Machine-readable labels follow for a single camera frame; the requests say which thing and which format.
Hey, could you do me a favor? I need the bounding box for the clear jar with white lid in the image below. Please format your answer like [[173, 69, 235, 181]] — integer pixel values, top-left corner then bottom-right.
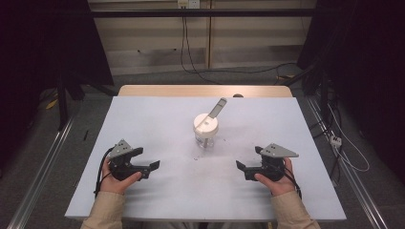
[[192, 96, 228, 149]]

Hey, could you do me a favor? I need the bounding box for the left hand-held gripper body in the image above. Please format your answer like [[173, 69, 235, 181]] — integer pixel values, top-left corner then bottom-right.
[[107, 138, 151, 183]]

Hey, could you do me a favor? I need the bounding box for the person's right hand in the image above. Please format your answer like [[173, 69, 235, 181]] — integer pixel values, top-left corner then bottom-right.
[[254, 157, 296, 198]]

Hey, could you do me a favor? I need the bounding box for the person's left hand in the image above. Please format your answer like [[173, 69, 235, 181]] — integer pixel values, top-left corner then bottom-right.
[[98, 157, 143, 196]]

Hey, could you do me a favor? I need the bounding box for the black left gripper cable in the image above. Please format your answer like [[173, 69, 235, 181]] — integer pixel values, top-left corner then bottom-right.
[[93, 146, 116, 198]]

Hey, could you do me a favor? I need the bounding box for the white floor cable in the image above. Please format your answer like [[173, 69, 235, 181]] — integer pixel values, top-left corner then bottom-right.
[[327, 104, 371, 174]]

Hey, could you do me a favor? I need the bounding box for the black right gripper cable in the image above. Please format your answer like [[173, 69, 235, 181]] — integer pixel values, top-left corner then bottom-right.
[[282, 167, 303, 200]]

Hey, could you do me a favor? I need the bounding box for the black metal stand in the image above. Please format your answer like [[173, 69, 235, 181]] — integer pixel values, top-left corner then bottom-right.
[[55, 73, 70, 132]]

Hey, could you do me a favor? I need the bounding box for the aluminium floor rail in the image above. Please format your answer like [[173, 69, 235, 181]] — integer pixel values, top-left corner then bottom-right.
[[6, 117, 76, 229], [307, 95, 390, 229]]

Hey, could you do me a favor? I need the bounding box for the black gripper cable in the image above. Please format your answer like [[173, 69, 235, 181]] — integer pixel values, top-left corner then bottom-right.
[[282, 167, 303, 200], [93, 146, 116, 198]]

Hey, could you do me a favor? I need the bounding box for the black hanging cable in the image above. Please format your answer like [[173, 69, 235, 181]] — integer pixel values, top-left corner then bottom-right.
[[180, 15, 222, 86]]

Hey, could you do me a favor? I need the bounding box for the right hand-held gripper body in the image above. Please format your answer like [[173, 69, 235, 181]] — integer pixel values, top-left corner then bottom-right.
[[244, 142, 300, 183]]

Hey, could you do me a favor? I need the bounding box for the white wall socket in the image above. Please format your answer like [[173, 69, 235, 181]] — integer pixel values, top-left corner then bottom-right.
[[177, 0, 202, 10]]

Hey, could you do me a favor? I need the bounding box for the white table mat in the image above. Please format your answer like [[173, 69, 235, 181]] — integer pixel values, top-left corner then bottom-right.
[[64, 95, 348, 222]]

